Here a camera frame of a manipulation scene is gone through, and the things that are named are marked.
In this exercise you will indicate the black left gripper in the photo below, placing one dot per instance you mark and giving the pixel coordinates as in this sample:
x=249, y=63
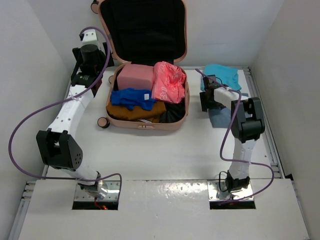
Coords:
x=102, y=58

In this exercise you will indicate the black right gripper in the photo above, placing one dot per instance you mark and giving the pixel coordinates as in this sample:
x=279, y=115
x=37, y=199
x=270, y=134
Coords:
x=205, y=104

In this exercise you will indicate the pink toiletry box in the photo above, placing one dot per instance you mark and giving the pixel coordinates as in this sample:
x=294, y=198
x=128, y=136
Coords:
x=136, y=76

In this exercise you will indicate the coral patterned garment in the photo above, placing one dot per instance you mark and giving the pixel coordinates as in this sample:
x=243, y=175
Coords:
x=168, y=83

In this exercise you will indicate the brown shorts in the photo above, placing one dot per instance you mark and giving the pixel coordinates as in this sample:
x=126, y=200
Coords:
x=137, y=113

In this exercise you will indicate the blue shirt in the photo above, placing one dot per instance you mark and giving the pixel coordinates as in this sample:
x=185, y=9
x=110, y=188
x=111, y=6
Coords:
x=130, y=98

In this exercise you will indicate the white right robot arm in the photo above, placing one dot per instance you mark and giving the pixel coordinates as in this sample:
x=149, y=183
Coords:
x=243, y=116

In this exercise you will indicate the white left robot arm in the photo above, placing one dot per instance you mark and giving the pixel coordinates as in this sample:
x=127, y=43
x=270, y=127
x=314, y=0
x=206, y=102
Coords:
x=57, y=145

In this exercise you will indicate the grey folded garment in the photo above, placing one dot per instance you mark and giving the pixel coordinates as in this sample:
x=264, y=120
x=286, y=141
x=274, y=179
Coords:
x=220, y=116

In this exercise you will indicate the turquoise folded shirt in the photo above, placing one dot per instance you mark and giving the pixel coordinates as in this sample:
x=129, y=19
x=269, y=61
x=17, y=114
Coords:
x=224, y=74

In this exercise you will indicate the pink open suitcase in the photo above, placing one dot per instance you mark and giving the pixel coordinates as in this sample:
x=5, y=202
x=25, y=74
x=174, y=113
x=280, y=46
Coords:
x=145, y=32

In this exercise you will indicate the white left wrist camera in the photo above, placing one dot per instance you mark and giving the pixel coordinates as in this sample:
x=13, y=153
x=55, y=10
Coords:
x=89, y=37

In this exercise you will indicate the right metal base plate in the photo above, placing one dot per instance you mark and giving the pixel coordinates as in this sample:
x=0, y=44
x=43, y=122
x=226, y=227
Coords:
x=217, y=192

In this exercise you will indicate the metal base plate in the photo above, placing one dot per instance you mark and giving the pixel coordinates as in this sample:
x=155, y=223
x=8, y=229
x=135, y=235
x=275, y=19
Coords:
x=103, y=191
x=217, y=192

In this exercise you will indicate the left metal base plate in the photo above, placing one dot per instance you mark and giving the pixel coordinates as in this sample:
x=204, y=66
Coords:
x=103, y=191

